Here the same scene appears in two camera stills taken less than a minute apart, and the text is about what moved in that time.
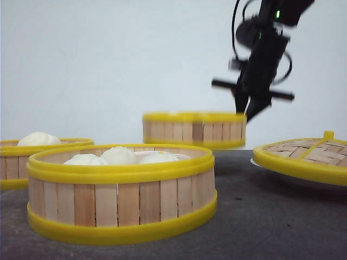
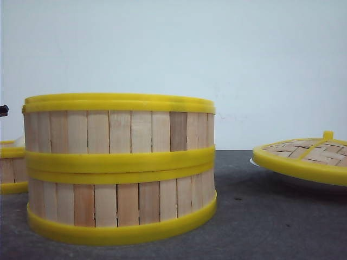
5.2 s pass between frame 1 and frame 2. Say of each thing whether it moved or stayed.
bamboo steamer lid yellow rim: stayed
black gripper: moved
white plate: stayed
